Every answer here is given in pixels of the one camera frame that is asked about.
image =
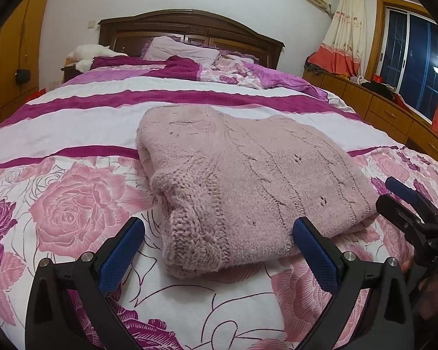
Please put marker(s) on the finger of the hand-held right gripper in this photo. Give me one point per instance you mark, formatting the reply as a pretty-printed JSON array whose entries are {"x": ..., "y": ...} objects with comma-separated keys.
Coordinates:
[
  {"x": 398, "y": 213},
  {"x": 399, "y": 188}
]

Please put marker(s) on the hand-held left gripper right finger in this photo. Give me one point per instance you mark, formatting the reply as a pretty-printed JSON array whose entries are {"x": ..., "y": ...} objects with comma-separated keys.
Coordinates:
[{"x": 314, "y": 259}]

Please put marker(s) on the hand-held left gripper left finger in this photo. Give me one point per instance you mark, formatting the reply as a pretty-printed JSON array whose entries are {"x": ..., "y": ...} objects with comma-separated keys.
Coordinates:
[{"x": 122, "y": 255}]

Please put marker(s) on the pink knitted cardigan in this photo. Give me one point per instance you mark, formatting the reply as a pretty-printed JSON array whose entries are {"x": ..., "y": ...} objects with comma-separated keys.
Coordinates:
[{"x": 248, "y": 189}]

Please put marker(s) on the black clothes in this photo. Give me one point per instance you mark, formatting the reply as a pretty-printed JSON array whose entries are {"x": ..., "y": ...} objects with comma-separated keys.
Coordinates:
[{"x": 377, "y": 88}]

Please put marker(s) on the person's right hand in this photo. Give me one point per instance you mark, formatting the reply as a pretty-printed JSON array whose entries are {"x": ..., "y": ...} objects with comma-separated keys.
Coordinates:
[{"x": 434, "y": 291}]

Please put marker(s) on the floral pink bed sheet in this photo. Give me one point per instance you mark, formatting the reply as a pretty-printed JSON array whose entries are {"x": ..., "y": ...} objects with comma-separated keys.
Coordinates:
[{"x": 76, "y": 207}]

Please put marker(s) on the low wooden cabinet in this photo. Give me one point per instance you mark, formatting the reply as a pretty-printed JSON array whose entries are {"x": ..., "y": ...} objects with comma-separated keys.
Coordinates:
[{"x": 387, "y": 113}]

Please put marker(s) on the red cloth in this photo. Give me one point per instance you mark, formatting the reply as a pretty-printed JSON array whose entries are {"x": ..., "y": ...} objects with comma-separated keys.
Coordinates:
[{"x": 399, "y": 99}]

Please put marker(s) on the window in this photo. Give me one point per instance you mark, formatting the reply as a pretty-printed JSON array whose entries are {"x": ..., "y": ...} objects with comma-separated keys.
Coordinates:
[{"x": 416, "y": 51}]

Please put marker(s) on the dark grey cloth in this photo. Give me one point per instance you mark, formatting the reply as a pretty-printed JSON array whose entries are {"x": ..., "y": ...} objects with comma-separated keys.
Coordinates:
[{"x": 314, "y": 66}]

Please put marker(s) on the purple floral quilt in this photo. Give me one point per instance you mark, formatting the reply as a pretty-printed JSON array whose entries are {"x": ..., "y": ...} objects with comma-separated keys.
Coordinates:
[{"x": 277, "y": 78}]

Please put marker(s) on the dark wooden nightstand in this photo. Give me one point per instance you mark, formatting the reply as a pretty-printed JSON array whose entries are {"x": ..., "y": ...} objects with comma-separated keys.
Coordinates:
[{"x": 70, "y": 73}]

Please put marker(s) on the white plush toy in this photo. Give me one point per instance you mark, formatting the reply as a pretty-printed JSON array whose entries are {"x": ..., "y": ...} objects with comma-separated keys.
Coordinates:
[{"x": 91, "y": 53}]

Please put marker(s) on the small black bag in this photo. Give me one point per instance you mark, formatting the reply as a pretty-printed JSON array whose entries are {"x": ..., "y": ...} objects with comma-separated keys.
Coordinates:
[{"x": 23, "y": 76}]

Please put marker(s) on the light purple pillow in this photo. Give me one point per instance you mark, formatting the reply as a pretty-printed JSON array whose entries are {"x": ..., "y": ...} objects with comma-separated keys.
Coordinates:
[{"x": 179, "y": 49}]

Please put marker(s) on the wooden wardrobe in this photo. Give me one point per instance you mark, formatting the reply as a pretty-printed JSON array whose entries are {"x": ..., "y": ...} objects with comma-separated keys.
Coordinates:
[{"x": 7, "y": 73}]

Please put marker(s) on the dark wooden headboard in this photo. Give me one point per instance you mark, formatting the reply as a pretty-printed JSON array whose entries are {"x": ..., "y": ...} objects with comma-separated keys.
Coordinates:
[{"x": 189, "y": 25}]

